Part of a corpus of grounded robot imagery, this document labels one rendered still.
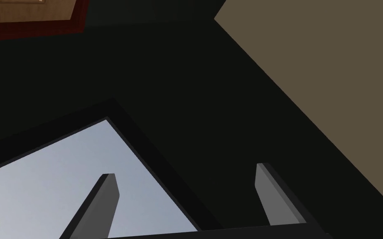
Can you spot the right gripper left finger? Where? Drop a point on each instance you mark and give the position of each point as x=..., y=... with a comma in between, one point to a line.
x=95, y=209

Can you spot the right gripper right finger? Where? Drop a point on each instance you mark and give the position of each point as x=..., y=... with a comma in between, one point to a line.
x=278, y=199

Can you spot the black framed window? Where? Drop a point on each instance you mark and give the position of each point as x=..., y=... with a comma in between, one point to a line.
x=45, y=186

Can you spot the red framed wooden picture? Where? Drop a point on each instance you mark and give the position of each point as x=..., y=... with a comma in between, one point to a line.
x=28, y=15

